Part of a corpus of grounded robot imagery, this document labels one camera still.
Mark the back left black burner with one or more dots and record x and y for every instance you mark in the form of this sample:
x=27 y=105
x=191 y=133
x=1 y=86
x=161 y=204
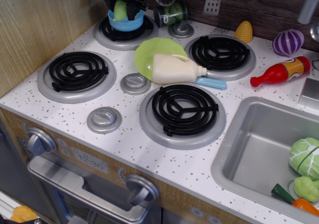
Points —
x=110 y=38

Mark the silver stove knob front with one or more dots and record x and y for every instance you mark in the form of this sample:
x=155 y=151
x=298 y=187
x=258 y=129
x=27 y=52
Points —
x=104 y=120

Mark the blue toy knife handle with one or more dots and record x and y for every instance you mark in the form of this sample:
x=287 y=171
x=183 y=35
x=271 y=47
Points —
x=213 y=83

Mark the small green toy vegetable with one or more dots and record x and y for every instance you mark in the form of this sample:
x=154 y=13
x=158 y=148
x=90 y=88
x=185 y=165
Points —
x=307 y=188

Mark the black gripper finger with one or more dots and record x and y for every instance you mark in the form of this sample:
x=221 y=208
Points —
x=108 y=1
x=133 y=9

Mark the silver oven door handle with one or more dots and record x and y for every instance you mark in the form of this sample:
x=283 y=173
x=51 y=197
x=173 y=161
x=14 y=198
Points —
x=76 y=203

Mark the red toy ketchup bottle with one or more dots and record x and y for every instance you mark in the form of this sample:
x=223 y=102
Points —
x=282 y=72

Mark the purple toy onion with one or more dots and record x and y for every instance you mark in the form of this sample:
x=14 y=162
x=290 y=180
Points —
x=288 y=42

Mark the cream toy milk jug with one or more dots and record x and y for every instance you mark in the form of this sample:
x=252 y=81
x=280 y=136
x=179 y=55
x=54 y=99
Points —
x=173 y=68

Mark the back right black burner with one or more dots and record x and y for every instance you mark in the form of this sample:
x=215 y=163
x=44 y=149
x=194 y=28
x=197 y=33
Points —
x=225 y=58

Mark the silver stove knob middle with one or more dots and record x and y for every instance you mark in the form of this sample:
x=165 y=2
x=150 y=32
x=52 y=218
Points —
x=135 y=84

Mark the light green plate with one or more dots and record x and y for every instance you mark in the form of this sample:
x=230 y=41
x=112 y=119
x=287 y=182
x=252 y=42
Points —
x=145 y=52

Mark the silver oven dial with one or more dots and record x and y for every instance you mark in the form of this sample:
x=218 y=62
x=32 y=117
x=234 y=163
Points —
x=39 y=142
x=141 y=189

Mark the yellow toy corn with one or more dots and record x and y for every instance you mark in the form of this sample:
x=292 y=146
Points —
x=244 y=32

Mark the silver stove knob back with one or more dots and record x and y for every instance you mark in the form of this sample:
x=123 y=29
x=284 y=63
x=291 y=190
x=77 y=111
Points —
x=181 y=30

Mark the orange toy carrot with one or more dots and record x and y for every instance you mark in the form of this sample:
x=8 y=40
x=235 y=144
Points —
x=300 y=203

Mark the black burner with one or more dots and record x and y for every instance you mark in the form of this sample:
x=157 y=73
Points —
x=182 y=117
x=225 y=58
x=110 y=38
x=76 y=77

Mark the silver faucet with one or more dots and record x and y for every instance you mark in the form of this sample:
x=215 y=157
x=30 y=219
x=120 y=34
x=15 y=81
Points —
x=305 y=16

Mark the silver sink basin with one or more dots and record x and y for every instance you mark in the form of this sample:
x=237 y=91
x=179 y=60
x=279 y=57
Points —
x=254 y=154

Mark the oven clock display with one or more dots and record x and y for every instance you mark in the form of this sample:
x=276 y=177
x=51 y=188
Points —
x=90 y=160

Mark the green toy cabbage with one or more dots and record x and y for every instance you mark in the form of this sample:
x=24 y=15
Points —
x=304 y=157

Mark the right silver oven dial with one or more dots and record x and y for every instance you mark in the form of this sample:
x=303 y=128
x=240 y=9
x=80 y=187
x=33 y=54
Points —
x=141 y=189

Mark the front right black burner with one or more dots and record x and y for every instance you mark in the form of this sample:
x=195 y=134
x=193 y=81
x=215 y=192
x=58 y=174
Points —
x=182 y=117

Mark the green toy can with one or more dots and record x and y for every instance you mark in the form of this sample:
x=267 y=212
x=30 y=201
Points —
x=170 y=15

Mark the front left black burner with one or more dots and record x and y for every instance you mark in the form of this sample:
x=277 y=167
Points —
x=76 y=77

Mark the yellow toy on floor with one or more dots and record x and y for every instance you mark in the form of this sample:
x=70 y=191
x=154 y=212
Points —
x=23 y=214

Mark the left silver oven dial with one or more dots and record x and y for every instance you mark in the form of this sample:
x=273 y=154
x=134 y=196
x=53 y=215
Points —
x=39 y=142

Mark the blue plastic bowl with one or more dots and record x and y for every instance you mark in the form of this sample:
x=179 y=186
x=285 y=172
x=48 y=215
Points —
x=126 y=25

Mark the silver stove knob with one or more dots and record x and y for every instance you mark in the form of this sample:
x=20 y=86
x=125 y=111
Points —
x=135 y=84
x=181 y=30
x=104 y=120

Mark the silver faucet base block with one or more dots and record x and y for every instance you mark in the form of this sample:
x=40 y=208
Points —
x=310 y=94

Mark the green toy pear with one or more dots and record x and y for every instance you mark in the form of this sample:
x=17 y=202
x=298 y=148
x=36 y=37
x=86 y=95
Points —
x=120 y=10

